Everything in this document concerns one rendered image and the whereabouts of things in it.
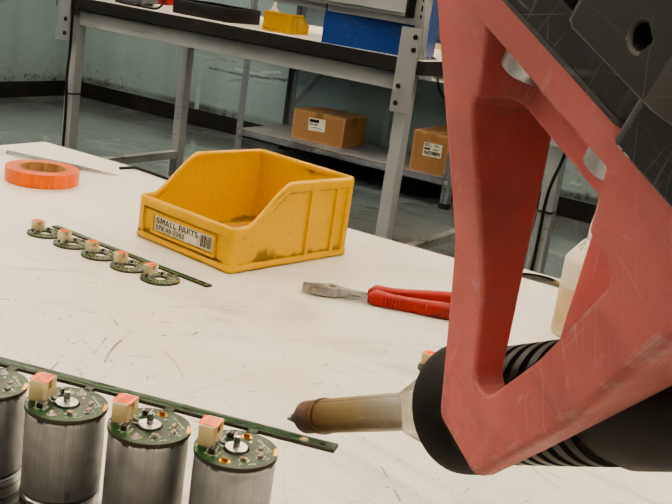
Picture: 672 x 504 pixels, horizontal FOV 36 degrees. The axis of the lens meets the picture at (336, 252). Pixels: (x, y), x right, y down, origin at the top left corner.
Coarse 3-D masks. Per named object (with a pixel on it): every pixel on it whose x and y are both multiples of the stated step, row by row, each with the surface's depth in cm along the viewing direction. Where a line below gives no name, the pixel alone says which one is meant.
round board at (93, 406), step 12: (60, 396) 32; (72, 396) 32; (84, 396) 32; (96, 396) 32; (24, 408) 31; (36, 408) 31; (48, 408) 31; (60, 408) 31; (84, 408) 32; (96, 408) 32; (48, 420) 30; (60, 420) 30; (72, 420) 31; (84, 420) 31
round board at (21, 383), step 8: (0, 368) 33; (0, 376) 33; (8, 376) 33; (16, 376) 33; (24, 376) 33; (0, 384) 32; (8, 384) 32; (16, 384) 32; (24, 384) 33; (0, 392) 32; (8, 392) 32; (16, 392) 32; (24, 392) 32; (0, 400) 31
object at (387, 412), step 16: (320, 400) 24; (336, 400) 23; (352, 400) 23; (368, 400) 22; (384, 400) 21; (400, 400) 20; (304, 416) 24; (320, 416) 24; (336, 416) 23; (352, 416) 22; (368, 416) 22; (384, 416) 21; (400, 416) 21; (304, 432) 25; (320, 432) 24; (336, 432) 23; (352, 432) 23; (416, 432) 20
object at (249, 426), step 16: (16, 368) 34; (32, 368) 34; (80, 384) 33; (96, 384) 33; (144, 400) 33; (160, 400) 33; (192, 416) 32; (224, 416) 32; (256, 432) 32; (272, 432) 32; (288, 432) 32; (320, 448) 31; (336, 448) 31
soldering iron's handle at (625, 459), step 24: (432, 360) 19; (528, 360) 17; (432, 384) 19; (432, 408) 18; (648, 408) 14; (432, 432) 18; (600, 432) 15; (624, 432) 15; (648, 432) 14; (432, 456) 19; (456, 456) 19; (552, 456) 16; (576, 456) 16; (600, 456) 16; (624, 456) 15; (648, 456) 15
